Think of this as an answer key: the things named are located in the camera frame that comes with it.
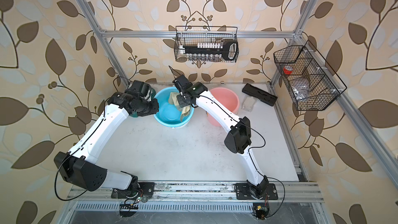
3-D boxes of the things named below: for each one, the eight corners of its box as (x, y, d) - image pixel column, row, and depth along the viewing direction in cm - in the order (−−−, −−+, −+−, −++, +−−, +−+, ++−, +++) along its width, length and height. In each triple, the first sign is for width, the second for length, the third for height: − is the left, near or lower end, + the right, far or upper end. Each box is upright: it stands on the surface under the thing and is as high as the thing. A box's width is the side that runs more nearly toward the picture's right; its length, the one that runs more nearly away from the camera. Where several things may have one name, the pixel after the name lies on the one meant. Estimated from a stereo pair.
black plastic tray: (241, 91, 118) (241, 89, 116) (247, 84, 122) (248, 82, 121) (272, 107, 108) (273, 105, 106) (277, 98, 113) (278, 96, 111)
